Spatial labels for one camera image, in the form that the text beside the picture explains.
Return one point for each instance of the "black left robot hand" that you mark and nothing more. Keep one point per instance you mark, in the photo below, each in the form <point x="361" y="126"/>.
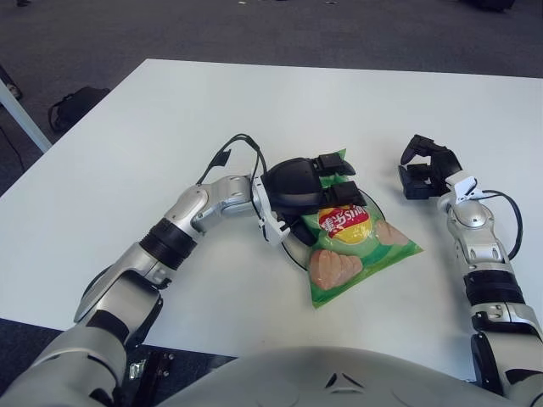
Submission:
<point x="292" y="182"/>

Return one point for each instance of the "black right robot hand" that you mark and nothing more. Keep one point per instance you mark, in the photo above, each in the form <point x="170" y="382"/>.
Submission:
<point x="443" y="167"/>

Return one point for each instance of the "green chips snack bag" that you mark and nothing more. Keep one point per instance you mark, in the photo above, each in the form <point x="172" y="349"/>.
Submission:
<point x="356" y="254"/>

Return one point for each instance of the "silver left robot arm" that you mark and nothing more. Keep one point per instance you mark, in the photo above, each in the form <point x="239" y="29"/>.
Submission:
<point x="127" y="280"/>

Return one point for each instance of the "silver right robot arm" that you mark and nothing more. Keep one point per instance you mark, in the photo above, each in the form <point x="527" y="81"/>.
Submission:
<point x="488" y="254"/>

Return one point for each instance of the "white plate with black rim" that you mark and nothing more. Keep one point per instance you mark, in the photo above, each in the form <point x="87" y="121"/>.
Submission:
<point x="297" y="254"/>

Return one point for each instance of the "large black floor object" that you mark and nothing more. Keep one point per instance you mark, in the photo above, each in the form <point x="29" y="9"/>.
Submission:
<point x="488" y="4"/>

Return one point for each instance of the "grey robot torso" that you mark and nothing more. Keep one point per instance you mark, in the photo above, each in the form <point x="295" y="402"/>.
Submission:
<point x="318" y="381"/>

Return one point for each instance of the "black backpack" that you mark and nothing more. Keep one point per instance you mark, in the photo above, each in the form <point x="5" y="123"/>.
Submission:
<point x="78" y="106"/>

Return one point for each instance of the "black bar with screws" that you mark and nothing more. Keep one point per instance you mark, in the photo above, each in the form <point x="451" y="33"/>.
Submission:
<point x="157" y="377"/>

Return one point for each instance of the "white table leg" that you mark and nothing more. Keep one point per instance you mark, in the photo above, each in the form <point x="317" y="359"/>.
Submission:
<point x="25" y="118"/>

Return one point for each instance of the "dark object beside table leg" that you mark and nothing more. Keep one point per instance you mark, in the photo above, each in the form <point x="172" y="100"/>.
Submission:
<point x="9" y="82"/>

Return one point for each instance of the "silver metal bracket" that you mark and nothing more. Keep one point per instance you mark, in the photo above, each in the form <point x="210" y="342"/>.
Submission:
<point x="136" y="369"/>

